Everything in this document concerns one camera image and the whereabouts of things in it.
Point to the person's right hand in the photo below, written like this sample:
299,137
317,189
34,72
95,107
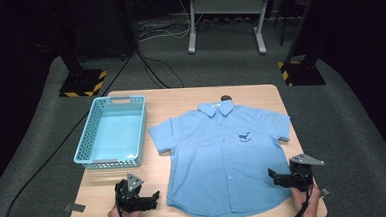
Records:
309,204

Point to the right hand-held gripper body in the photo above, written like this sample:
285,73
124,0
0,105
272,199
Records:
300,176

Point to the light blue plastic basket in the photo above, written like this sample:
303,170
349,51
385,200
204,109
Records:
115,134

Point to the white metal desk frame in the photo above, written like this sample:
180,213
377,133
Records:
225,6

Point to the light blue short-sleeved shirt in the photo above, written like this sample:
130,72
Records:
223,160

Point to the black round table grommet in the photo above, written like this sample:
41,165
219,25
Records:
225,97

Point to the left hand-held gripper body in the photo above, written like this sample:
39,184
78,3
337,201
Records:
128,195

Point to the black stand with striped base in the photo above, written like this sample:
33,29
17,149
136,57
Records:
83,82
301,72

